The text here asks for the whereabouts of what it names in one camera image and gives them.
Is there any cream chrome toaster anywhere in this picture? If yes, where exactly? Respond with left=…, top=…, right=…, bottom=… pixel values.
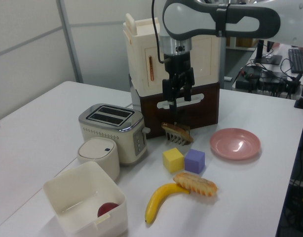
left=78, top=103, right=151, bottom=166

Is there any purple foam cube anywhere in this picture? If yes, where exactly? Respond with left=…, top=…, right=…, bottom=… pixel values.
left=184, top=149, right=206, bottom=173

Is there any black computer keyboard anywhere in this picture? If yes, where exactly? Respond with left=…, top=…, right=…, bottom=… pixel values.
left=288, top=48, right=303, bottom=74

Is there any grey partition post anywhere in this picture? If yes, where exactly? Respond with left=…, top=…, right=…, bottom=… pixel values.
left=59, top=0, right=83, bottom=83

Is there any black monitor stand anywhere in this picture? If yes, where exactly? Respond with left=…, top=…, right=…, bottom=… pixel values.
left=252, top=39, right=283, bottom=66

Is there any pink plastic plate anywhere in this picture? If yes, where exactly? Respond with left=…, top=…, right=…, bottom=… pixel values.
left=209, top=127, right=262, bottom=160

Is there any red apple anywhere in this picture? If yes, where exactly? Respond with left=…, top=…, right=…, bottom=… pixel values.
left=97, top=202, right=119, bottom=218

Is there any dark brown wooden box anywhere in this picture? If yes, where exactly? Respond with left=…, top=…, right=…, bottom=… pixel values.
left=128, top=74, right=221, bottom=140

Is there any copper cabinet handle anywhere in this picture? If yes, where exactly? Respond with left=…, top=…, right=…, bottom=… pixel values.
left=148, top=55, right=155, bottom=82

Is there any yellow foam cube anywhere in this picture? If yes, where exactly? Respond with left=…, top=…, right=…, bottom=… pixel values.
left=162, top=147, right=185, bottom=173

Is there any brown bread slice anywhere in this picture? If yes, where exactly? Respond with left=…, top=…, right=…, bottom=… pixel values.
left=161, top=122, right=194, bottom=143

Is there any long braided pastry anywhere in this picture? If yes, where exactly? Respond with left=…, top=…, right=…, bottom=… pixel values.
left=173, top=172, right=218, bottom=198

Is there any yellow banana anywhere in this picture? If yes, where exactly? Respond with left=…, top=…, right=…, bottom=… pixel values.
left=145, top=183, right=190, bottom=224

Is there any small cream lidded bin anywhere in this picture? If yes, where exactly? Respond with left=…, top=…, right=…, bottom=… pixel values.
left=76, top=137, right=120, bottom=182

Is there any black power strip with cables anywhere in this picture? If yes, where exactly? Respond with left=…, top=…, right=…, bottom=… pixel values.
left=235, top=64, right=303, bottom=99

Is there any white open plastic box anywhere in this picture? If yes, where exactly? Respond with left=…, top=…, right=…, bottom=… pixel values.
left=42, top=161, right=129, bottom=235

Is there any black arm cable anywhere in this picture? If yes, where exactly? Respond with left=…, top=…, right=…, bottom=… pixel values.
left=151, top=0, right=166, bottom=64

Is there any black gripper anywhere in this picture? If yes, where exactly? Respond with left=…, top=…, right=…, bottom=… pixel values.
left=162, top=50, right=195, bottom=111

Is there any cream toy cabinet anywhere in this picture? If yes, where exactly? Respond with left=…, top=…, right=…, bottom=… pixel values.
left=123, top=12, right=221, bottom=96

